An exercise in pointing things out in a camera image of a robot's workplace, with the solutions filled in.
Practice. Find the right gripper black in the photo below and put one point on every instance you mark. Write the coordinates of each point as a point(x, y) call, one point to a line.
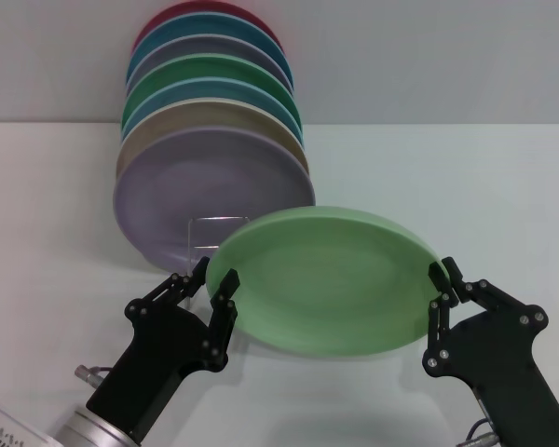
point(498, 363)

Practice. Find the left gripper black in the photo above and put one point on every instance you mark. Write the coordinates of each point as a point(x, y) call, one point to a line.
point(158, 349)

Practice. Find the light green plate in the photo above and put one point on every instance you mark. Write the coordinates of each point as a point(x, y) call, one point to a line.
point(326, 284)

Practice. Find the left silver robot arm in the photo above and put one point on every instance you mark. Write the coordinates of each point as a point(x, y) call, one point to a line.
point(88, 430)

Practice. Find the lavender plate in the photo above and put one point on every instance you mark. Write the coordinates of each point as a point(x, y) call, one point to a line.
point(195, 177)

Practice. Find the beige plate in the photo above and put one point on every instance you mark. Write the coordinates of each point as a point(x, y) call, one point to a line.
point(191, 116)

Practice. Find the light blue plate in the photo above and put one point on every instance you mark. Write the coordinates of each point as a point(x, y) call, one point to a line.
point(200, 90)

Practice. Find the dark green plate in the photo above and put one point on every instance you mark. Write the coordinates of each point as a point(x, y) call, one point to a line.
point(205, 67)

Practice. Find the grey purple plate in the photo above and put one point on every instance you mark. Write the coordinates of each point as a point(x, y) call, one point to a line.
point(205, 46)

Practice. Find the dark teal plate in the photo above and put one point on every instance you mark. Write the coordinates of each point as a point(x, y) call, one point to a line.
point(205, 25)

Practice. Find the maroon red plate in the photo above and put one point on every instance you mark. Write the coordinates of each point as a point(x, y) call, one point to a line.
point(167, 11)

